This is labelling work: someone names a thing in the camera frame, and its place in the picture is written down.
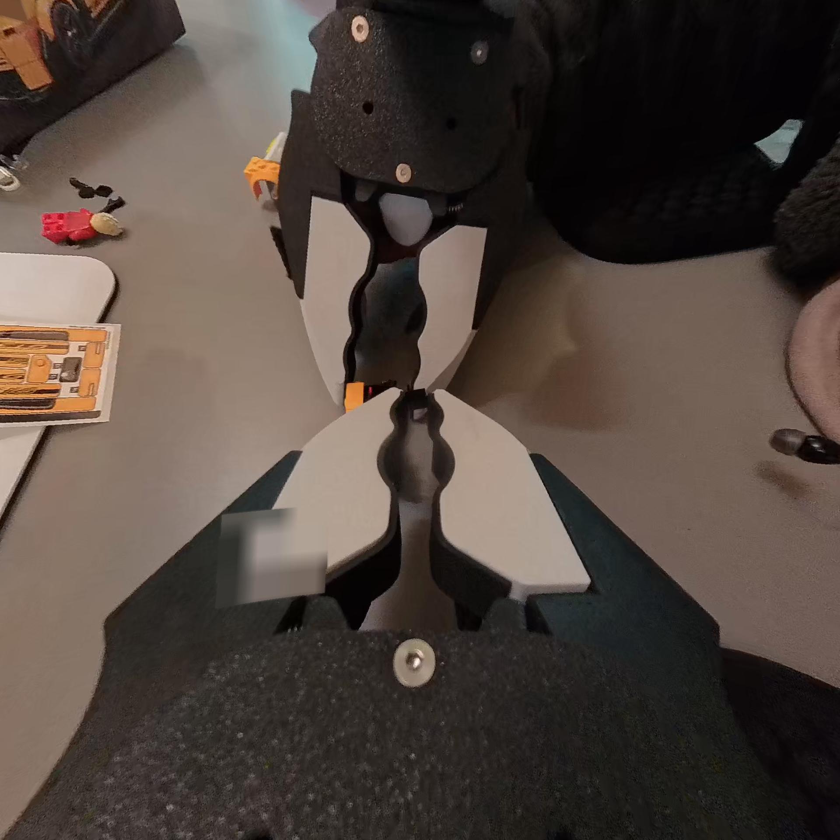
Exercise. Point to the small black lego accessory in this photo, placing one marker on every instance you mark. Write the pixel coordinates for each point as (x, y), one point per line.
(85, 189)
(115, 203)

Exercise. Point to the orange black lego car section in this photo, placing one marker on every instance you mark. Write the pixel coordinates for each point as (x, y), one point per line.
(354, 397)

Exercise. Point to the person's right forearm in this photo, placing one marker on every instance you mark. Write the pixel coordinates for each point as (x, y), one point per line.
(656, 131)

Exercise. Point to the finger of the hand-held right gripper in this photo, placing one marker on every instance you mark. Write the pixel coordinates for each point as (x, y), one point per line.
(328, 275)
(453, 295)

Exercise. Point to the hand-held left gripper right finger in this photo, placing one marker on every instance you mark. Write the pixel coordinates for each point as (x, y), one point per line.
(512, 505)

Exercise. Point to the orange sticker sheet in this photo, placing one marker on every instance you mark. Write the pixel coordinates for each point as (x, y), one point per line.
(59, 374)

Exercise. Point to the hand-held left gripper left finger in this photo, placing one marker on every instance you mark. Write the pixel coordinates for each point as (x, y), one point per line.
(341, 479)

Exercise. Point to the small white round lego piece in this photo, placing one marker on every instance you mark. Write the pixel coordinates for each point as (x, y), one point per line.
(8, 177)

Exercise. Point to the black lego car chassis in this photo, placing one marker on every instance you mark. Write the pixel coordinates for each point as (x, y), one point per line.
(259, 174)

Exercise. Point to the white rounded board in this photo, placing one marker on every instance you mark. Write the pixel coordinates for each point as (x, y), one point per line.
(46, 282)

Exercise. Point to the red lego minifigure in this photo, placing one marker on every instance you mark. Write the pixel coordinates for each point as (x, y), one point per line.
(72, 224)

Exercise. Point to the lego set box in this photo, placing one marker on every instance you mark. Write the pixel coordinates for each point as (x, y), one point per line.
(98, 59)

